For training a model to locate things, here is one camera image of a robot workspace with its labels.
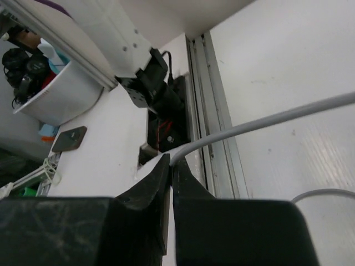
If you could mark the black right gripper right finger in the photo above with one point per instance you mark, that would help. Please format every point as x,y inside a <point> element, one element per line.
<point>212,231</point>

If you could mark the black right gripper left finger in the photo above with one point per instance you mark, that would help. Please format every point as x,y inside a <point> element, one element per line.
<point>130,229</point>

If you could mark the dark smartphone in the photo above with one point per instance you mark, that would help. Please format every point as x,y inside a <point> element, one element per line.
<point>69,140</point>

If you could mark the white plastic bin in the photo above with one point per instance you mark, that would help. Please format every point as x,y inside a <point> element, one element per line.
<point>71,93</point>

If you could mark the aluminium front rail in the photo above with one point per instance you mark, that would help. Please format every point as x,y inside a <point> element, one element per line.
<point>221,168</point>

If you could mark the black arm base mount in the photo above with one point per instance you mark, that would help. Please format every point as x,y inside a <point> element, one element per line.
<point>167,133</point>

